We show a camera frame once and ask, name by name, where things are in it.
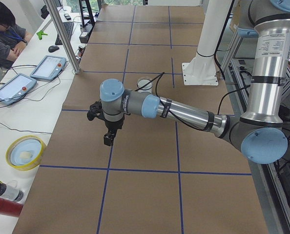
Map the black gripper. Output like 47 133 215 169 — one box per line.
104 119 124 146

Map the white enamel cup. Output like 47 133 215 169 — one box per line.
136 77 153 93

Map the far teach pendant tablet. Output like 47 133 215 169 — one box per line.
30 55 66 81

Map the teach pendant tablet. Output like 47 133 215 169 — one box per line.
0 73 37 105
30 55 66 81

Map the yellow rimmed bowl with lid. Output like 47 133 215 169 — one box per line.
5 135 47 171

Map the black computer mouse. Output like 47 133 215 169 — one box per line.
48 45 60 53

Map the near teach pendant tablet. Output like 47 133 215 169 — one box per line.
0 73 37 105

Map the black keyboard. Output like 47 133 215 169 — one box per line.
54 21 75 45

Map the green plastic clamp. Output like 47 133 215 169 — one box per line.
36 30 48 40

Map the clear bottle black cap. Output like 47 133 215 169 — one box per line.
0 181 23 202

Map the seated person in grey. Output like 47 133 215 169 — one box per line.
0 1 33 69

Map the red cylinder bottle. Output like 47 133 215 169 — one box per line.
0 198 23 217

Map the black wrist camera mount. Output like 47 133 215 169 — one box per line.
87 101 104 121

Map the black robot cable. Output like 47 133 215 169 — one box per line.
135 72 250 130

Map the aluminium frame post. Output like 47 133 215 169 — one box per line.
44 0 80 74

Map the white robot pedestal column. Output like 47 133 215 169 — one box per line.
182 0 233 86

